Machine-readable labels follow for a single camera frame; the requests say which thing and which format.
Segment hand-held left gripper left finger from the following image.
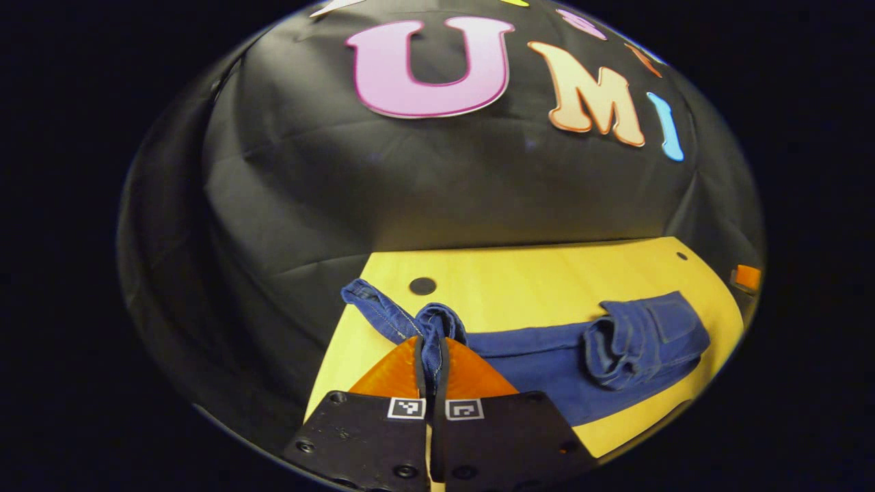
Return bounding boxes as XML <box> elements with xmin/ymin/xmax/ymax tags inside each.
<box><xmin>284</xmin><ymin>335</ymin><xmax>433</xmax><ymax>492</ymax></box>

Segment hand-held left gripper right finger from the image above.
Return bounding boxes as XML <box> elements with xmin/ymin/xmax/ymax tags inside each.
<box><xmin>432</xmin><ymin>337</ymin><xmax>600</xmax><ymax>492</ymax></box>

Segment blue denim jeans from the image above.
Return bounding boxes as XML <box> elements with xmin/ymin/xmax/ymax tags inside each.
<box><xmin>340</xmin><ymin>279</ymin><xmax>712</xmax><ymax>428</ymax></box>

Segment black backdrop cloth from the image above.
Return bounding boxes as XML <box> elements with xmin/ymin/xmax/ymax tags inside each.
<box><xmin>116</xmin><ymin>0</ymin><xmax>766</xmax><ymax>455</ymax></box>

